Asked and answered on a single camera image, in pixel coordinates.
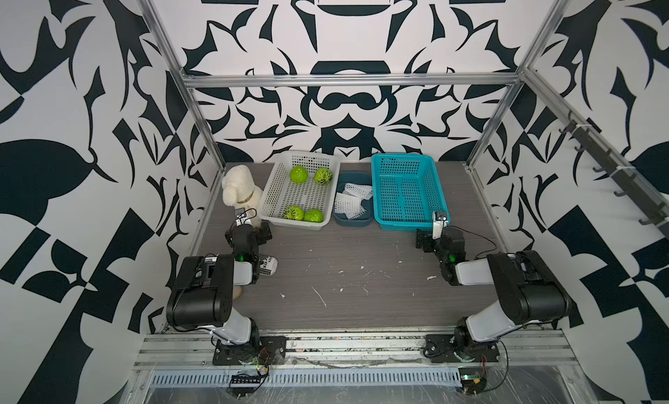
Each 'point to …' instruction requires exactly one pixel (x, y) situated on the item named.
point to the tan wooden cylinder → (237, 292)
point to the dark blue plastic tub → (358, 173)
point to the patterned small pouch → (268, 265)
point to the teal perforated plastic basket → (407, 189)
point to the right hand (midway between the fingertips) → (432, 224)
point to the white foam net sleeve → (349, 205)
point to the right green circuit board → (471, 380)
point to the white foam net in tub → (363, 191)
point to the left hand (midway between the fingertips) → (246, 219)
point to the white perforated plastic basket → (280, 191)
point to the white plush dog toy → (239, 189)
